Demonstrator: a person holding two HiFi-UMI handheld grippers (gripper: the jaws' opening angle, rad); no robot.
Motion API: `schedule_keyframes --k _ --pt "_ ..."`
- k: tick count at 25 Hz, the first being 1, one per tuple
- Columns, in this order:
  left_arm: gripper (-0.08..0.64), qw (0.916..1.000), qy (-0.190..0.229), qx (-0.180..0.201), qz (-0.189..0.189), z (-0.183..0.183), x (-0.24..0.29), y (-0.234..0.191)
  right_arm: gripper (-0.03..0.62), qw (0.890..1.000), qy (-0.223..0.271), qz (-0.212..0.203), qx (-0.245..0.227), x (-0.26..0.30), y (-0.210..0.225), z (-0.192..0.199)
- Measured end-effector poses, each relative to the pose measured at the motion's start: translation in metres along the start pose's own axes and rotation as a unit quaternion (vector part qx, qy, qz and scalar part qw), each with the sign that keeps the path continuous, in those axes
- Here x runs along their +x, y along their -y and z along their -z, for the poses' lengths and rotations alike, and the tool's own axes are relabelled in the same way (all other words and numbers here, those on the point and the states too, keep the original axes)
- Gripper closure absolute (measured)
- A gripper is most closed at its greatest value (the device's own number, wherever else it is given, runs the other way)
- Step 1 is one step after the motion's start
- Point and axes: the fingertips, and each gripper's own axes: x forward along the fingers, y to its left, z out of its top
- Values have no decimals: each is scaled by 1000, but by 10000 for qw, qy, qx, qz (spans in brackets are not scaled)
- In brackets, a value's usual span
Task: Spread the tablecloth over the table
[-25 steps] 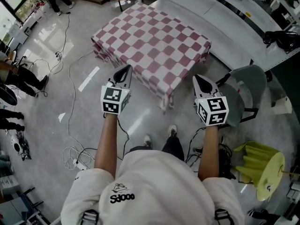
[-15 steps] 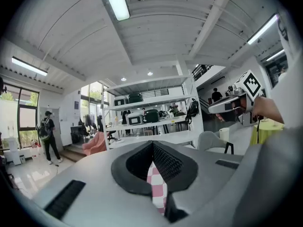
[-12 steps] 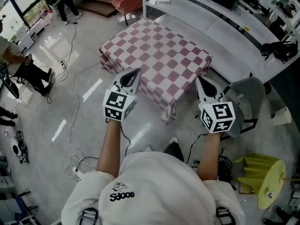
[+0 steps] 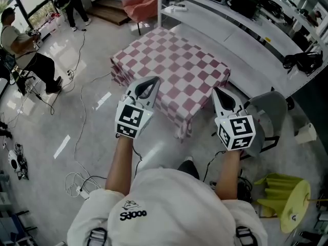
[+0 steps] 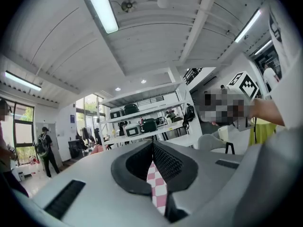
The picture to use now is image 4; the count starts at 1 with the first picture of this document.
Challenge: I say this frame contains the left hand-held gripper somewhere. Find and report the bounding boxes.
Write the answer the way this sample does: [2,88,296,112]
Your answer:
[114,75,161,139]

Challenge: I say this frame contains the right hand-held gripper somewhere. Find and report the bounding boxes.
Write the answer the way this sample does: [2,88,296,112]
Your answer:
[211,86,257,152]

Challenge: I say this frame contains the red white checked tablecloth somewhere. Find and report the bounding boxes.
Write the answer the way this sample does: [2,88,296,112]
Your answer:
[110,26,232,144]

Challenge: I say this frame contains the person's left forearm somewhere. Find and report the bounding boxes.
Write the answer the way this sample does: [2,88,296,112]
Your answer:
[105,135,135,194]

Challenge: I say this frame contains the person's right forearm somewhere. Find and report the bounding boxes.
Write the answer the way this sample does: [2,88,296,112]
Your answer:
[214,148,243,202]

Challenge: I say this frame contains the grey folding chair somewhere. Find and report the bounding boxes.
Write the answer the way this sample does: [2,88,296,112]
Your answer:
[240,91,289,161]

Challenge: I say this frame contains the white shelf unit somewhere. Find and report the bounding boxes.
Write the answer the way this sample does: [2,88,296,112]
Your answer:
[157,0,328,100]

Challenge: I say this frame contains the person's black trousers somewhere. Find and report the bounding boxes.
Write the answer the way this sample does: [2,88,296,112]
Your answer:
[177,160,200,181]

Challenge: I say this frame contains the pink armchair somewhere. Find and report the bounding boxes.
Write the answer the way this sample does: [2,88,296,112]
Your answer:
[121,0,159,23]

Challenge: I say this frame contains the small white box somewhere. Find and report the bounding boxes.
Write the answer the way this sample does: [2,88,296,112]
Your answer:
[294,122,318,145]

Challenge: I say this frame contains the wooden steps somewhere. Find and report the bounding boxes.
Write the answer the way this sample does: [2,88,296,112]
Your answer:
[86,0,133,26]

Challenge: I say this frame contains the black bag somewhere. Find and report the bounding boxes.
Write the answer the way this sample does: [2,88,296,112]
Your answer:
[282,51,324,75]

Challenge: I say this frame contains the black equipment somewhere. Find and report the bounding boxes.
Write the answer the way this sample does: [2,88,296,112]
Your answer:
[229,0,260,19]

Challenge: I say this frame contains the white low cabinet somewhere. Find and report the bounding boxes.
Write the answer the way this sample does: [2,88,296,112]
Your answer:
[37,11,64,41]

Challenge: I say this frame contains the person's white t-shirt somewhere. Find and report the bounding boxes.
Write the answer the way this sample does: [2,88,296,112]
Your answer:
[67,168,269,246]

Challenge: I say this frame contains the white floor device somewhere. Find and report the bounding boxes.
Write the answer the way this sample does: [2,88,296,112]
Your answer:
[7,142,29,181]

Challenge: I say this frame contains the long white floor cable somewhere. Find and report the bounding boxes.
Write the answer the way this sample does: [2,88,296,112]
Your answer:
[73,70,114,169]

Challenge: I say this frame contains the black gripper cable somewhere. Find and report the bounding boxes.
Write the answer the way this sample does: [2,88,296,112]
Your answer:
[131,144,144,182]

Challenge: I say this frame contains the black cable tangle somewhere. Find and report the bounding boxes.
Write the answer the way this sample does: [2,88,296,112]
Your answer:
[236,175,255,203]

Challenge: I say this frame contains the white power strip with cables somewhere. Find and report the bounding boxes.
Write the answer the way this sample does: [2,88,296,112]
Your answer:
[64,171,90,198]

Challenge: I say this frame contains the black white harness strap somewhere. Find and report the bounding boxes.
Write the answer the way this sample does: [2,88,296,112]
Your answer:
[235,225,258,246]
[88,227,109,246]

